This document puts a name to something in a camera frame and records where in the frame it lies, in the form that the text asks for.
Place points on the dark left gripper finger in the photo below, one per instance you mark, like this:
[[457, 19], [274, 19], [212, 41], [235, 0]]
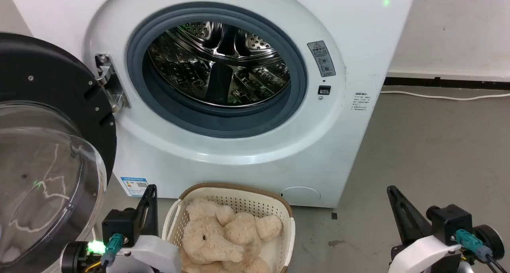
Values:
[[142, 213], [152, 217]]

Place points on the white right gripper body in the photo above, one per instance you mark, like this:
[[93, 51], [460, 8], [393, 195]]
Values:
[[426, 255]]

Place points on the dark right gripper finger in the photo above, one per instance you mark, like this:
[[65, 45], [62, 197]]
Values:
[[416, 221], [400, 217]]

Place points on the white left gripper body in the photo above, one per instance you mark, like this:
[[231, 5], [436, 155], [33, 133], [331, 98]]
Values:
[[153, 253]]

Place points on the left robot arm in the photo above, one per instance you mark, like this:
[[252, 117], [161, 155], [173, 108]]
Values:
[[75, 257]]

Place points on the white front-load washing machine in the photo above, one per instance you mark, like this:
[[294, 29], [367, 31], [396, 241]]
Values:
[[223, 161]]

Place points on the blue energy label sticker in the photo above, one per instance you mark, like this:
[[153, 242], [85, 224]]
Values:
[[134, 185]]

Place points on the beige plush teddy bear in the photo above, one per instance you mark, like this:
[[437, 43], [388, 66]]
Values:
[[215, 237]]

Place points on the white plastic laundry basket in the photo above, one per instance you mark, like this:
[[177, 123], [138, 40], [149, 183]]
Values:
[[239, 197]]

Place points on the round white filter cover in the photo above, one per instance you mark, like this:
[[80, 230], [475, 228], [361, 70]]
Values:
[[300, 196]]

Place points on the grey rubber door gasket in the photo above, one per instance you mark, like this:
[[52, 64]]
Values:
[[217, 121]]

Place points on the small text label sticker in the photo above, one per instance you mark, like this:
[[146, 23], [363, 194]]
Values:
[[359, 101]]

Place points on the chrome door hinge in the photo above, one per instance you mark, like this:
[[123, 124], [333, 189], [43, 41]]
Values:
[[111, 85]]

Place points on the black baseboard strip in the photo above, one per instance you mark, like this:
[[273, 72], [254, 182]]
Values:
[[446, 83]]

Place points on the black washer door with glass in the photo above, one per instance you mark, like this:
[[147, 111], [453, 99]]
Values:
[[48, 105]]

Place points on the black door latch slot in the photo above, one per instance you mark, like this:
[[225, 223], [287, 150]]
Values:
[[324, 90]]

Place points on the stainless steel washer drum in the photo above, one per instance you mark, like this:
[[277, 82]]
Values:
[[215, 65]]

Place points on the grey warning label sticker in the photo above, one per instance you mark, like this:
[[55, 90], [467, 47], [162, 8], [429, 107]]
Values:
[[321, 58]]

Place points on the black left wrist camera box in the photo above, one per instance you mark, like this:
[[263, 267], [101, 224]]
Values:
[[119, 225]]

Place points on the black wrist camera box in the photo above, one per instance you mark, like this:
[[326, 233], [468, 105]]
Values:
[[450, 221], [119, 225]]

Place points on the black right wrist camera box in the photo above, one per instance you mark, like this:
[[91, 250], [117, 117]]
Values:
[[450, 221]]

